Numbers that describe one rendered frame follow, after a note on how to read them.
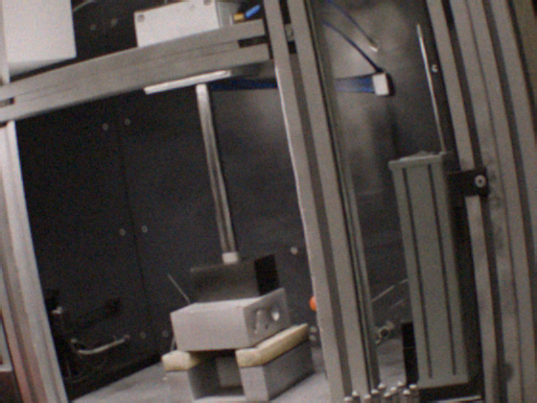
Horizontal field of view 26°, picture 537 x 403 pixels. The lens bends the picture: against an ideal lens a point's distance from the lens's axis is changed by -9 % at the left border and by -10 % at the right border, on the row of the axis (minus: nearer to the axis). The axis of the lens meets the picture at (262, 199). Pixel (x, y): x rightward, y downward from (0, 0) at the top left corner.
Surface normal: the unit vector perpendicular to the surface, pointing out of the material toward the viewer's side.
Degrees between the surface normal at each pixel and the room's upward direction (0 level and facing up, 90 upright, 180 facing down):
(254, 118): 90
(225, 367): 90
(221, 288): 90
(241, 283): 90
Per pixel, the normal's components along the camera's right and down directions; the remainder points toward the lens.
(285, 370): 0.90, -0.13
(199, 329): -0.40, 0.11
